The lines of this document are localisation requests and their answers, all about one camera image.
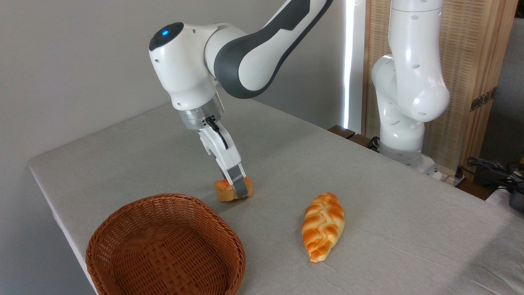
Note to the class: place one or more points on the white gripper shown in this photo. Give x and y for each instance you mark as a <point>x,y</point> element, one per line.
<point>223,149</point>

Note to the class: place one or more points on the round orange bread roll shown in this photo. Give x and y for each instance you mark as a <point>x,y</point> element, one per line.
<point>223,191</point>

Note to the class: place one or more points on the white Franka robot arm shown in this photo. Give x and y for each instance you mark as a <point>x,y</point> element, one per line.
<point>254,61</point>

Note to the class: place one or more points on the long braided bread loaf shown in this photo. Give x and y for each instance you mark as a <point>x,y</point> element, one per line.
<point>323,225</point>

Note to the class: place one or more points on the brown woven wicker basket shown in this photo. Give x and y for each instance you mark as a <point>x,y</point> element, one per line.
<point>163,246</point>

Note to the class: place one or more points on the dark brown wooden block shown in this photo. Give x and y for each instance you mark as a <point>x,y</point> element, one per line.
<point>362,140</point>
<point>342,131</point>

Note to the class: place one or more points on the grey tablecloth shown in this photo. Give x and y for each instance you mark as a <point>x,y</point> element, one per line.
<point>368,205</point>

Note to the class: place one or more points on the white vertical light strip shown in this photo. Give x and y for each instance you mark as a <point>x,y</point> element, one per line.
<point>349,61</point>

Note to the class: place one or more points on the dark metal screen hinge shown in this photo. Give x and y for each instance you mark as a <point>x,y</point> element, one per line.
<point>483,99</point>

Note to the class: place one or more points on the wooden slatted folding screen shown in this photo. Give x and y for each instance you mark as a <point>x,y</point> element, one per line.
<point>475,49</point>

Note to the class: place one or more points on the dark grey round device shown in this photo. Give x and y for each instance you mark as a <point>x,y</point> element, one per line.
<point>517,200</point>

